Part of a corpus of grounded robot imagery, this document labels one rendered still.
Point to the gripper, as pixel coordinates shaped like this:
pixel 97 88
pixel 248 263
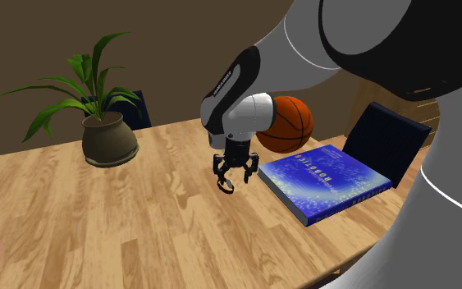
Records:
pixel 238 153

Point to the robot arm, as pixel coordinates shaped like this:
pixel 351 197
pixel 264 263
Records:
pixel 294 48

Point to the orange basketball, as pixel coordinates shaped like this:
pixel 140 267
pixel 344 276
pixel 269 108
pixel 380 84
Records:
pixel 290 124

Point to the blue book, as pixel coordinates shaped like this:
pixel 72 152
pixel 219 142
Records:
pixel 318 180

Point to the dark blue chair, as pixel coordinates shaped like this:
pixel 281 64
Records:
pixel 382 140
pixel 135 116

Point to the green plant in olive pot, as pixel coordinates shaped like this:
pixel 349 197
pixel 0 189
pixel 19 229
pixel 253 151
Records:
pixel 108 140

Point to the wooden table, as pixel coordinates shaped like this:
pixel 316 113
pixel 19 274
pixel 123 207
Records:
pixel 94 220

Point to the wooden cabinet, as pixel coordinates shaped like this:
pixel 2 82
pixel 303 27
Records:
pixel 428 115

